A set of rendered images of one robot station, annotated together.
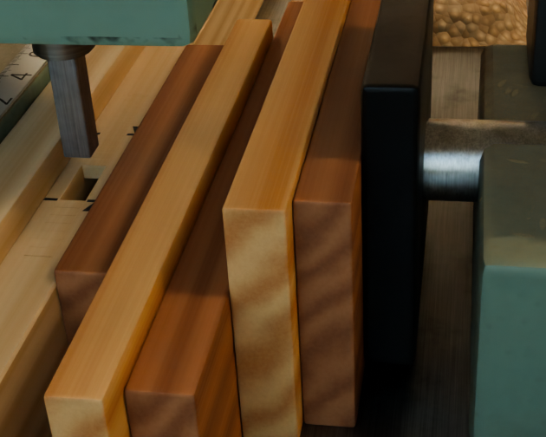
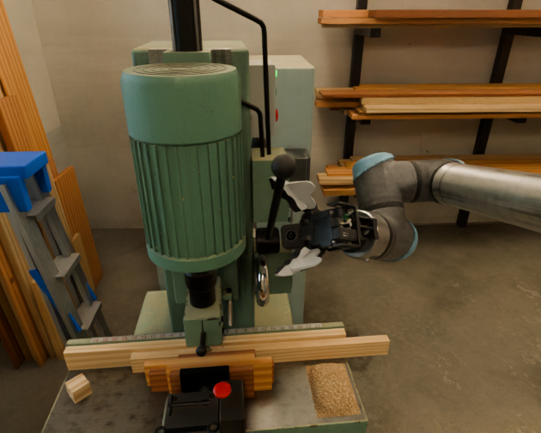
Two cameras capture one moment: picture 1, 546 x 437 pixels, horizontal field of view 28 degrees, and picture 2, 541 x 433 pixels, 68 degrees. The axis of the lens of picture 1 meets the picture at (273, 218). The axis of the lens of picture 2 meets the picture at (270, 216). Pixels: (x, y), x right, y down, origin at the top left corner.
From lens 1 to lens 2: 79 cm
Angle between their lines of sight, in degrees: 63
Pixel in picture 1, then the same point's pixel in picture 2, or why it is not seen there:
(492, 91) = not seen: hidden behind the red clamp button
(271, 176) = (174, 367)
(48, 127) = not seen: hidden behind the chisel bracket
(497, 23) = (320, 407)
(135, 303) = (161, 363)
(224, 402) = (162, 382)
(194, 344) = (157, 372)
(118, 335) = (155, 363)
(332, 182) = (174, 374)
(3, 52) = not seen: outside the picture
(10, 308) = (173, 353)
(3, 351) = (164, 356)
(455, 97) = (284, 405)
